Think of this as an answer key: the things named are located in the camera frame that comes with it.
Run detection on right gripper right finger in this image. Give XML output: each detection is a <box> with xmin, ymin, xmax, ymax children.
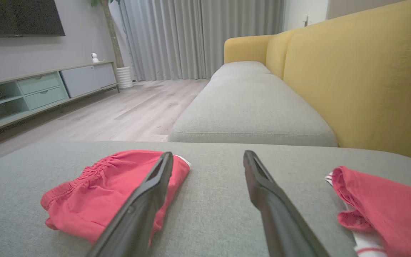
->
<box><xmin>243</xmin><ymin>150</ymin><xmax>331</xmax><ymax>257</ymax></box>

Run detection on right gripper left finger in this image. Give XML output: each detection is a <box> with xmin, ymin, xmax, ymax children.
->
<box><xmin>86</xmin><ymin>152</ymin><xmax>174</xmax><ymax>257</ymax></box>

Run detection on red jersey with white trim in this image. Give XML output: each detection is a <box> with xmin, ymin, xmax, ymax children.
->
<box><xmin>326</xmin><ymin>166</ymin><xmax>411</xmax><ymax>257</ymax></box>

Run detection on red shorts with white stripe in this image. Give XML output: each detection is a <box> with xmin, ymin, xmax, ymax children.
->
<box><xmin>41</xmin><ymin>150</ymin><xmax>192</xmax><ymax>245</ymax></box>

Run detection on large grey sofa seat cushion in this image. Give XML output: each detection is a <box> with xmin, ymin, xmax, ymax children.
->
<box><xmin>0</xmin><ymin>140</ymin><xmax>411</xmax><ymax>257</ymax></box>

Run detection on white ribbed plant pot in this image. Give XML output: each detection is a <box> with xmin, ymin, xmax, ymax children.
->
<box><xmin>116</xmin><ymin>66</ymin><xmax>134</xmax><ymax>89</ymax></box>

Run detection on grey cabinet door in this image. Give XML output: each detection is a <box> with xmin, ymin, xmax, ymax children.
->
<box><xmin>60</xmin><ymin>62</ymin><xmax>117</xmax><ymax>98</ymax></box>

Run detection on pale green cabinet drawer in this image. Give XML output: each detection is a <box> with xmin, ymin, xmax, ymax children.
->
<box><xmin>17</xmin><ymin>72</ymin><xmax>60</xmax><ymax>95</ymax></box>
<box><xmin>24</xmin><ymin>86</ymin><xmax>67</xmax><ymax>110</ymax></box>

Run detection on yellow sofa backrest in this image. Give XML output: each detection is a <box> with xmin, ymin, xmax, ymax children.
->
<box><xmin>223</xmin><ymin>0</ymin><xmax>411</xmax><ymax>166</ymax></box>

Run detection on indoor plant trunk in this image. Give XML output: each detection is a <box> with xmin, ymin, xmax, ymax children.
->
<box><xmin>91</xmin><ymin>0</ymin><xmax>125</xmax><ymax>68</ymax></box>

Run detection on grey pleated curtain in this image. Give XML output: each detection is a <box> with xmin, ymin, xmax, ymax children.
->
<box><xmin>120</xmin><ymin>0</ymin><xmax>286</xmax><ymax>82</ymax></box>

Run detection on black flat screen television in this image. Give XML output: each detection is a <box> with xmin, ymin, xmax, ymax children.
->
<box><xmin>0</xmin><ymin>0</ymin><xmax>66</xmax><ymax>38</ymax></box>

